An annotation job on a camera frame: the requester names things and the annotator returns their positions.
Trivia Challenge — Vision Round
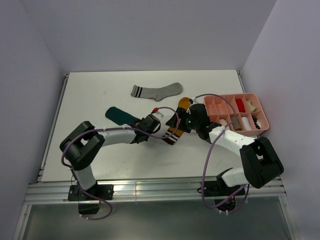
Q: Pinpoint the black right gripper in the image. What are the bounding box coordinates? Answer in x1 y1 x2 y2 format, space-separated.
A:
166 106 200 134

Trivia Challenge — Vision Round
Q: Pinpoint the dark green reindeer sock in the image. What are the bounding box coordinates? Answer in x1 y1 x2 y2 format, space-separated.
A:
105 106 141 126

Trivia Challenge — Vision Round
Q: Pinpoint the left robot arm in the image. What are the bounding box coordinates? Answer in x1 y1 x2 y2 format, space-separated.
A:
59 112 164 200

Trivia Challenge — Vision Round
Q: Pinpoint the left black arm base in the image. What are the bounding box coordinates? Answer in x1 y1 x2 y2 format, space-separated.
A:
67 183 114 220

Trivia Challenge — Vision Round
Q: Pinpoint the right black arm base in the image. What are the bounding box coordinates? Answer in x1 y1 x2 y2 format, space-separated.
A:
203 180 248 215

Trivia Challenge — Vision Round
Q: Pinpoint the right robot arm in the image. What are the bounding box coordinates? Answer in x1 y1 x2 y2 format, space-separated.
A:
166 103 284 195

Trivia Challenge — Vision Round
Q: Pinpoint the mustard yellow striped sock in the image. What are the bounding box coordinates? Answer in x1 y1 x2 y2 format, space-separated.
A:
163 97 193 146

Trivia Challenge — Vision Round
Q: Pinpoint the grey striped sock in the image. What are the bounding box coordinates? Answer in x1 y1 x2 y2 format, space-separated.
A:
130 82 183 102

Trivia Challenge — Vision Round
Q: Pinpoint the cream rolled sock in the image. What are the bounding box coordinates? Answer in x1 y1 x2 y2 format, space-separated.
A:
219 119 228 126

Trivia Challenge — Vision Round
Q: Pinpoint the brown rolled sock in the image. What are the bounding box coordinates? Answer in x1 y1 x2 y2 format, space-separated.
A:
230 115 242 132

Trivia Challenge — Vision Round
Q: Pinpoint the red rolled sock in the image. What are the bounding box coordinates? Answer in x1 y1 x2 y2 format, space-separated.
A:
235 98 246 113

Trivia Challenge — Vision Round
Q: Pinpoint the white rolled sock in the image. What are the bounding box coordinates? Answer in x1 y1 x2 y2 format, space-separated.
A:
241 117 253 131

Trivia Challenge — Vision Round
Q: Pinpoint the pink divided organizer tray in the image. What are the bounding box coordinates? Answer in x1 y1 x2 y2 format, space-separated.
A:
203 93 270 137

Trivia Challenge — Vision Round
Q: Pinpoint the beige rolled sock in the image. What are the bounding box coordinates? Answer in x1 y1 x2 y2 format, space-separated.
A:
246 100 257 113

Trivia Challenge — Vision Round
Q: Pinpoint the black white striped sock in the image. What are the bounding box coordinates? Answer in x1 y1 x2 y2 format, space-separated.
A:
252 116 262 130

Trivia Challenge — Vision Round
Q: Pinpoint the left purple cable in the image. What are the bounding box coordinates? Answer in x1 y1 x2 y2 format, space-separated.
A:
61 106 180 221

